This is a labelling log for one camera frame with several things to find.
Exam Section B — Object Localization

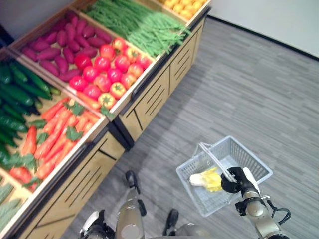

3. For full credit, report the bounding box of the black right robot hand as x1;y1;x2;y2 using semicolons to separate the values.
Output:
220;166;261;194

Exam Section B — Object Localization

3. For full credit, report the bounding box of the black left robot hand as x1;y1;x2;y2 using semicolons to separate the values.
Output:
79;210;116;239

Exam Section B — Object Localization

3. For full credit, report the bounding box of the white plastic shopping basket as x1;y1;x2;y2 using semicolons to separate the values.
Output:
175;135;274;218

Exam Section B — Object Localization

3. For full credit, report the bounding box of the yellow white napa cabbage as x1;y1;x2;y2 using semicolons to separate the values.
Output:
189;167;225;193

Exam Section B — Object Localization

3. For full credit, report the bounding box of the wooden produce stand with cucumbers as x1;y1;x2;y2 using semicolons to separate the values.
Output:
0;47;133;239

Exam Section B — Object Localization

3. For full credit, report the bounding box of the dark left robot foot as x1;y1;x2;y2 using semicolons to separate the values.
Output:
125;170;142;194

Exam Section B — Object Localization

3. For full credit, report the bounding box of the dark robot foot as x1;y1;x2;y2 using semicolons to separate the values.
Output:
162;208;179;236
125;170;142;194

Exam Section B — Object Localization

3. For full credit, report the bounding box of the silver right robot leg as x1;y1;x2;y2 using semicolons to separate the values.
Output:
171;223;213;239

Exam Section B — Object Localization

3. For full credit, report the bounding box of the dark right robot foot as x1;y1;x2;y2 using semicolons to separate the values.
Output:
162;208;179;236

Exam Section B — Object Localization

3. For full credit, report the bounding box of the green leaf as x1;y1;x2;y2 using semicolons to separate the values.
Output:
63;101;85;117
21;176;43;189
36;132;49;145
100;106;117;120
65;126;84;142
2;153;38;172

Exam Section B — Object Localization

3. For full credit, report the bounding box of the light green bitter gourd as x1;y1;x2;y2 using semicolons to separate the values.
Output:
0;208;22;231
0;183;14;205
0;198;22;217

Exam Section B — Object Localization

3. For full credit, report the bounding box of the red vegetable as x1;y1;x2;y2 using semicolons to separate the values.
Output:
9;166;33;184

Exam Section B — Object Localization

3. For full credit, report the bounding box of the wooden produce stand with tomatoes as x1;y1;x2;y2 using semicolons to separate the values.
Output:
8;0;212;143

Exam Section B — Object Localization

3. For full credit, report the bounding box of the yellow red bell pepper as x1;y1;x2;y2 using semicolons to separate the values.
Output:
109;82;127;100
98;93;117;110

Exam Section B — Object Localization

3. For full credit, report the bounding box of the red tomato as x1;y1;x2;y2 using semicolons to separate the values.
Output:
114;55;131;72
136;54;152;70
94;56;111;72
74;53;93;70
99;44;116;60
82;66;100;82
120;73;137;90
93;74;112;93
127;63;144;79
107;68;123;84
83;84;102;100
69;76;88;92

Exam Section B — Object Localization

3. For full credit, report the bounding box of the red orange bell pepper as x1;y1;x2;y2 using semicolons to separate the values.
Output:
112;37;128;53
124;47;140;63

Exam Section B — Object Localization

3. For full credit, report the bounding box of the green beans pile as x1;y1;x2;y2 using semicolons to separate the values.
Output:
83;0;192;58

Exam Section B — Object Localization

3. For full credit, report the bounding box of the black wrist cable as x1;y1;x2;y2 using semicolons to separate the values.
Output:
267;199;292;225

